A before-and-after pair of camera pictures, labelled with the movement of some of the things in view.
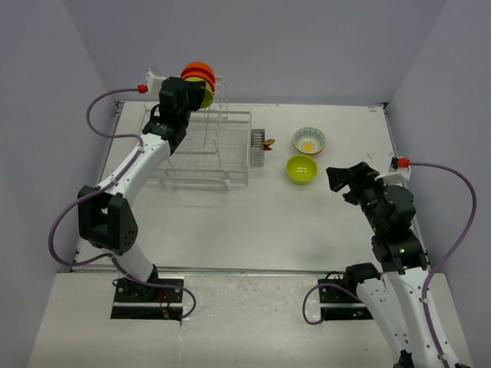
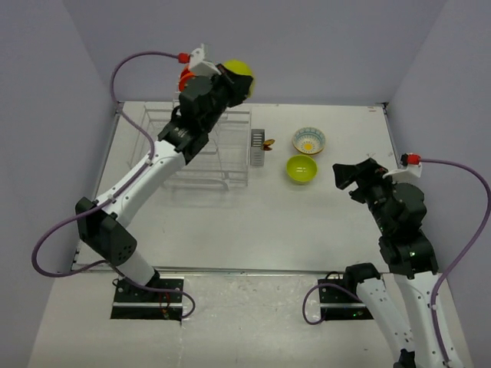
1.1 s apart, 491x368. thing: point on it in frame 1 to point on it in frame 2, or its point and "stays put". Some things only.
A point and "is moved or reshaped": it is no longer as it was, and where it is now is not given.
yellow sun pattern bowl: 309,140 stays put
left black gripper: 196,89 to 238,85
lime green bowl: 208,96 is moved or reshaped
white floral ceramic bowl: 309,147 stays put
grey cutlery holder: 257,141 stays put
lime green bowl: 301,169 stays put
